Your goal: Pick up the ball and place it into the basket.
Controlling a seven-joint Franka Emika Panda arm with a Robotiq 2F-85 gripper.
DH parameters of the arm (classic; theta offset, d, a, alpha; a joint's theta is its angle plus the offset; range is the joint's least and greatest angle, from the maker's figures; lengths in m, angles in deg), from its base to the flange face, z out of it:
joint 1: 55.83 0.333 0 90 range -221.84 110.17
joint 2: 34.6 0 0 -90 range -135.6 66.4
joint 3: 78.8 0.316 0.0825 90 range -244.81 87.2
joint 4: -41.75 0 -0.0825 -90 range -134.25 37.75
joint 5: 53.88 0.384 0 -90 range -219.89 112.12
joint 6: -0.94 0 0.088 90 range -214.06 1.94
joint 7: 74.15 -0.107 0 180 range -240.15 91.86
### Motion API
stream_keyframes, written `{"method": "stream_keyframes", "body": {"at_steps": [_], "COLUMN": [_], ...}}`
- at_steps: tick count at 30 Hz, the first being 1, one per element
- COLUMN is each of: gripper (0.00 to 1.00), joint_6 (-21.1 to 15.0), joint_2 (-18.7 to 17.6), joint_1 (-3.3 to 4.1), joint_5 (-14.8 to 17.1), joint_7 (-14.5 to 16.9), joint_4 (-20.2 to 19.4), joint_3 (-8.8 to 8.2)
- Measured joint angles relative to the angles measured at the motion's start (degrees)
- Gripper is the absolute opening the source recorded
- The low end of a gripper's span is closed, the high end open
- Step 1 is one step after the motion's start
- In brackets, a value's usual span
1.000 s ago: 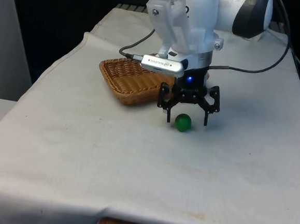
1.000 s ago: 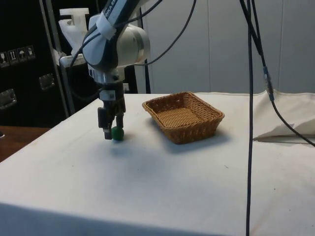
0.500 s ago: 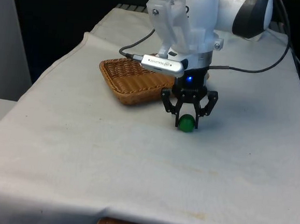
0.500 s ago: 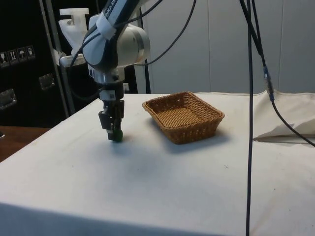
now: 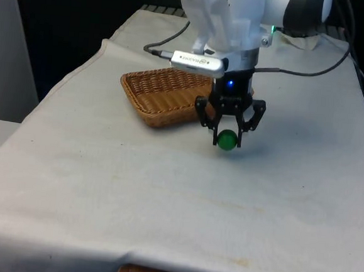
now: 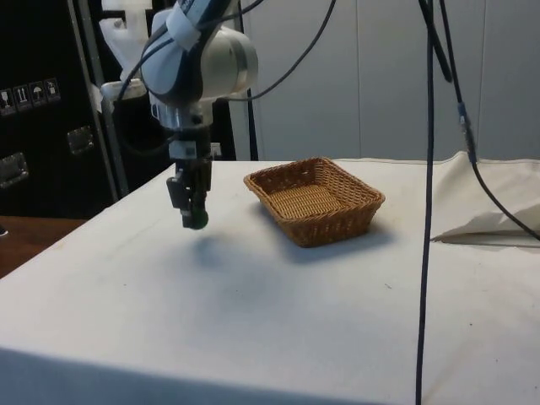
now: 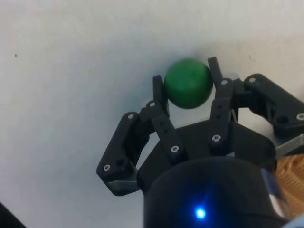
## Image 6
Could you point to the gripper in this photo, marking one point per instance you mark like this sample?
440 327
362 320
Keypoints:
202 143

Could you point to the green ball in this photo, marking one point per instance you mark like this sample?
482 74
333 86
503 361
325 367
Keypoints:
201 221

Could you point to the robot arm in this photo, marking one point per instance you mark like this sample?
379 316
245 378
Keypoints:
228 63

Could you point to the brown wicker basket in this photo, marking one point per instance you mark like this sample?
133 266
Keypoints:
320 228

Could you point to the black cabinet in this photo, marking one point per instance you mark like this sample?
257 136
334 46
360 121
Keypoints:
38 50

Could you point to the pale locker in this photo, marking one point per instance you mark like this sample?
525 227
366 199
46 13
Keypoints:
514 84
401 84

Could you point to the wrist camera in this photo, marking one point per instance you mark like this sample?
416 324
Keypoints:
122 89

